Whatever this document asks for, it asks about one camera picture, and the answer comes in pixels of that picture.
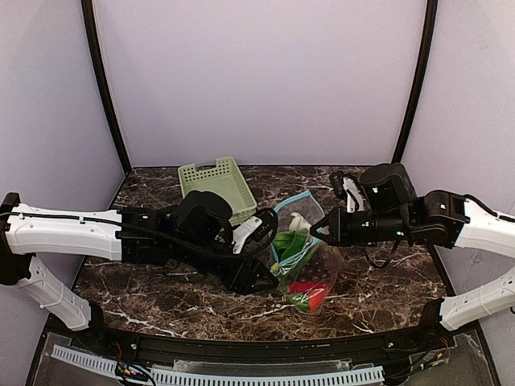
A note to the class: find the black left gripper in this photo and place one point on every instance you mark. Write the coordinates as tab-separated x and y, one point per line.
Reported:
245	276

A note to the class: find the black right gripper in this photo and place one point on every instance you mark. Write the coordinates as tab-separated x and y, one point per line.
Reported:
335	226

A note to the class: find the white garlic bulb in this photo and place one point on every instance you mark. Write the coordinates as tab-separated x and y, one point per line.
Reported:
298	223

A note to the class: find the green bok choy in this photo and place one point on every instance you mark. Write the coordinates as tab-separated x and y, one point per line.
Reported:
290	244

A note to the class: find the clear zip top bag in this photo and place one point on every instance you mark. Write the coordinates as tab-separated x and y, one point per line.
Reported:
287	272

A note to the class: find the dark red grapes bunch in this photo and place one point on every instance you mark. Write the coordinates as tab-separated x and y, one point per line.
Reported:
320	270

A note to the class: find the orange red chili pepper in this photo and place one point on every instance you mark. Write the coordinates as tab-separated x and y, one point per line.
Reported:
307	296

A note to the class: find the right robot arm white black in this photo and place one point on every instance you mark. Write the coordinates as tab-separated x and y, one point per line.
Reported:
439	218

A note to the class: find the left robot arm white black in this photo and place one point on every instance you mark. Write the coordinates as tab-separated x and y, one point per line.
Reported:
196	232

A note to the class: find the beige plastic basket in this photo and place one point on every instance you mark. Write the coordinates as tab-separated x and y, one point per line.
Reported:
224	178

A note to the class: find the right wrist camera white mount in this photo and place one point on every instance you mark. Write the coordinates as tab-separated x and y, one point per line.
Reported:
347	188

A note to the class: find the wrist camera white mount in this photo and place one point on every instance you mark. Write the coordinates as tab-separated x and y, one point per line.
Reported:
260	224
347	188

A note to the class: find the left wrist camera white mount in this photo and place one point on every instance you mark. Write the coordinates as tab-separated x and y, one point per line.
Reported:
260	224

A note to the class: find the white slotted cable duct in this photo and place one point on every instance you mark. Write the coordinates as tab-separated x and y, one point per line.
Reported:
202	374

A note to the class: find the black curved front rail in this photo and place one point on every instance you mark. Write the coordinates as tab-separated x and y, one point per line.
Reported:
392	348

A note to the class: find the right black frame post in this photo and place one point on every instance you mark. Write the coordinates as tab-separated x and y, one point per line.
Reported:
424	52

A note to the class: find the black frame post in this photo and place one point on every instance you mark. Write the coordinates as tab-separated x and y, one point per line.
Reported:
92	36
424	52

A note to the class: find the left black frame post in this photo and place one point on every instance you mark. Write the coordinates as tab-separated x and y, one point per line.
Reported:
92	36

